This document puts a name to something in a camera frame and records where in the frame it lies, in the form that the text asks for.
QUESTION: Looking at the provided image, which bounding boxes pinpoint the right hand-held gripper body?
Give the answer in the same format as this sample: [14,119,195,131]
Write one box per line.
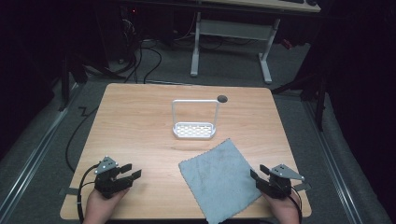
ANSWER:
[255,163,305,200]

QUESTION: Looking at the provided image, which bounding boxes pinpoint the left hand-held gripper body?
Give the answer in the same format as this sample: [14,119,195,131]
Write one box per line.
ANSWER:
[93,156,134,200]

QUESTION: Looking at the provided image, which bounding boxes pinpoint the person's right hand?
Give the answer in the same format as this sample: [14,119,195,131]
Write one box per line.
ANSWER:
[262,190,302,224]

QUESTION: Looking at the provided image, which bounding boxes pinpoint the grey tape strip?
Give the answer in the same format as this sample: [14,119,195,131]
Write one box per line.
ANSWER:
[292,182,313,192]
[58,187,79,197]

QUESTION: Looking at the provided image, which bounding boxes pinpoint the grey cloth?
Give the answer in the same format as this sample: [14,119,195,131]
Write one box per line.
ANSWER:
[177,138,263,224]

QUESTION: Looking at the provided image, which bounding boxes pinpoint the black metal stand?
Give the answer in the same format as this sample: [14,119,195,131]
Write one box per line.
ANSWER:
[271,69,330,133]
[57,54,125,112]

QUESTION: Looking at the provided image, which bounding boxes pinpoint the dark computer tower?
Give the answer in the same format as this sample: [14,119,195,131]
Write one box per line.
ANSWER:
[118,4,143,64]

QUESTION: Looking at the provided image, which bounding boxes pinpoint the white desk with metal legs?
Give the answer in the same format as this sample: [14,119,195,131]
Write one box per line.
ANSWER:
[190,0,322,85]

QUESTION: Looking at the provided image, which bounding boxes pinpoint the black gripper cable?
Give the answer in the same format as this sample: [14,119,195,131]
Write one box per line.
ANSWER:
[77,163,101,224]
[287,186,304,224]

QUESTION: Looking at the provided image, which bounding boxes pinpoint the metal floor rail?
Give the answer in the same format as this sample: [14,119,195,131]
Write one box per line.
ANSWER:
[302,100,364,224]
[0,83,82,220]

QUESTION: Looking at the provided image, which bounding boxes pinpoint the white rack with handle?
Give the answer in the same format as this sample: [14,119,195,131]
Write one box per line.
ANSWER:
[171,98,220,141]

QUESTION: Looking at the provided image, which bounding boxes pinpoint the black floor cable bundle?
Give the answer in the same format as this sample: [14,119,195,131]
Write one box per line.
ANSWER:
[120,18,163,85]

